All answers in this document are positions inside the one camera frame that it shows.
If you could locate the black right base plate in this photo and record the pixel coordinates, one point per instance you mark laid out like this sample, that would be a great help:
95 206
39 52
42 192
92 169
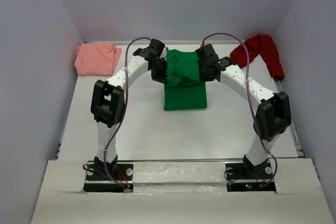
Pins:
240 180

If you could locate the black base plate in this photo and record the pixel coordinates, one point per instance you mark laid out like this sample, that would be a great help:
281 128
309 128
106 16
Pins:
99 182
240 180

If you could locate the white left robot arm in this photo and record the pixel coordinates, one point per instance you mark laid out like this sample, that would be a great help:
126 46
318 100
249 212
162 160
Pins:
110 99

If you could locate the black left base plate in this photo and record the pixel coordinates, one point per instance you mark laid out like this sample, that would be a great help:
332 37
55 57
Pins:
99 182

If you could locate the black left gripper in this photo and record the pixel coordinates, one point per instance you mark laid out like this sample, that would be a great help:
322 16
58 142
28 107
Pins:
163 77

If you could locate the folded pink t-shirt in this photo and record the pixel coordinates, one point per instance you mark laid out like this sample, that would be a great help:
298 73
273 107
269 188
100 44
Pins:
97 59

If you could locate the green t-shirt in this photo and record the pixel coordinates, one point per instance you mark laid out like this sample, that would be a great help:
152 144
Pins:
183 90

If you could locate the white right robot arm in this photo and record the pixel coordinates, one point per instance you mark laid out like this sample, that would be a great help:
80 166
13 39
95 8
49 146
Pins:
270 111

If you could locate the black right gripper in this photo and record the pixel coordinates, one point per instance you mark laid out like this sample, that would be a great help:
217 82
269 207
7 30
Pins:
203 77

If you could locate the red t-shirt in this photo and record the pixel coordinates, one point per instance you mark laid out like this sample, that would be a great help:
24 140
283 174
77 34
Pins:
264 46

